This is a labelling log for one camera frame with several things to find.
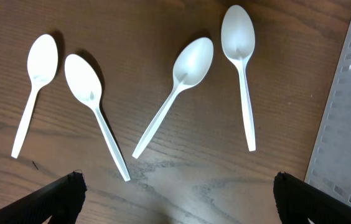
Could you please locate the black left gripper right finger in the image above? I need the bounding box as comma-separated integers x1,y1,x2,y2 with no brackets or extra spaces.
273,172,351,224

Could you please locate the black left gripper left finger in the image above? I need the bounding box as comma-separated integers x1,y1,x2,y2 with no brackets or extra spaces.
0,171,87,223

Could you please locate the white plastic spoon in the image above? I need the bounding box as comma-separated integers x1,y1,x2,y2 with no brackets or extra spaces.
221,5,256,152
11,34,59,159
64,54,131,182
133,37,213,159

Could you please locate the white plastic spoon rightmost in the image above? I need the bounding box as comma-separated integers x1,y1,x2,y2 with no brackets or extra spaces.
221,5,256,152

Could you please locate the white plastic spoon leftmost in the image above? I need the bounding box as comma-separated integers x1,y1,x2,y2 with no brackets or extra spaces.
11,34,59,159

